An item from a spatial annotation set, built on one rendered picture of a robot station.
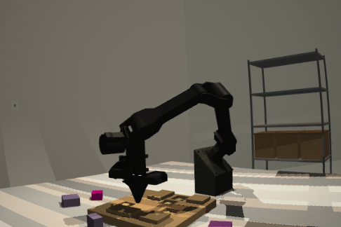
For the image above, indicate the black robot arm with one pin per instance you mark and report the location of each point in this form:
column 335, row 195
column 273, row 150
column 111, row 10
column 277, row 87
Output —
column 147, row 122

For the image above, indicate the pink cube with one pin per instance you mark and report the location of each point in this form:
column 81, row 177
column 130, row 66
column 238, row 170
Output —
column 220, row 224

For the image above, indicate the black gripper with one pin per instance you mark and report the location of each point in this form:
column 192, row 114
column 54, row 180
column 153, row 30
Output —
column 138, row 184

